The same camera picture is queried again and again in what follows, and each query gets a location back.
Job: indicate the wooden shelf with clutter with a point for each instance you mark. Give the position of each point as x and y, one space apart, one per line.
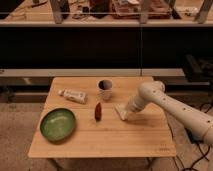
106 13

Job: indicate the white cup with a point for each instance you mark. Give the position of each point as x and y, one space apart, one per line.
105 89

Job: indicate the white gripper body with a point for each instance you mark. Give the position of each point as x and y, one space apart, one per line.
135 104

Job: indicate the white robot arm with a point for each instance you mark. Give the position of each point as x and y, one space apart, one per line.
201 124

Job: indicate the green bowl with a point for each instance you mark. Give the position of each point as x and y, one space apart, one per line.
58 124

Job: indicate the white tube bottle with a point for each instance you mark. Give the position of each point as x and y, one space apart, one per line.
73 95

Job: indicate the white sponge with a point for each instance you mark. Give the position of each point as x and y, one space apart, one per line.
121 111

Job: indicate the wooden table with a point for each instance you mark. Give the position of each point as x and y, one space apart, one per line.
147 136

